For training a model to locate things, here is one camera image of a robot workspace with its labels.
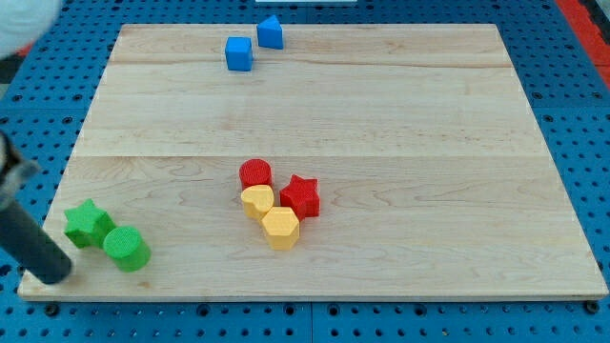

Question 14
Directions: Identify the grey tool mount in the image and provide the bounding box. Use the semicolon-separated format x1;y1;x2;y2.
1;131;40;211

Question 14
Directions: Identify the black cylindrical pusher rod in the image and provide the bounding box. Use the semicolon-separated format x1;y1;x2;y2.
1;200;72;285

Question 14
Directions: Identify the green star block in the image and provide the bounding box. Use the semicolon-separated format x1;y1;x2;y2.
64;199;116;249

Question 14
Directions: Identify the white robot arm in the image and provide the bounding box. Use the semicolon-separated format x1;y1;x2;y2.
1;0;71;285

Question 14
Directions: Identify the wooden board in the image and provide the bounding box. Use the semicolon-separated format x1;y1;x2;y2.
18;24;608;302

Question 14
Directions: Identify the red star block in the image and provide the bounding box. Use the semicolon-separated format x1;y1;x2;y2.
279;174;320;221

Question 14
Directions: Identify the green cylinder block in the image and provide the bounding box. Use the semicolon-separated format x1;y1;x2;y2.
103;226;152;272

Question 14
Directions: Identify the yellow heart block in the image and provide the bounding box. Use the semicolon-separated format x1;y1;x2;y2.
241;185;275;221

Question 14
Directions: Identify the red cylinder block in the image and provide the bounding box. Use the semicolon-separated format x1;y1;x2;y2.
238;158;273;190

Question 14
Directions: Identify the blue cube block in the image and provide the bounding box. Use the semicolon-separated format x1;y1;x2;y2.
225;36;254;71

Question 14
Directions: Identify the yellow hexagon block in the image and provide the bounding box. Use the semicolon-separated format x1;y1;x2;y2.
260;207;300;251

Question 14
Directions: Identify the blue triangle block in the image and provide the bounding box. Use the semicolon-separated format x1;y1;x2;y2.
256;15;284;50

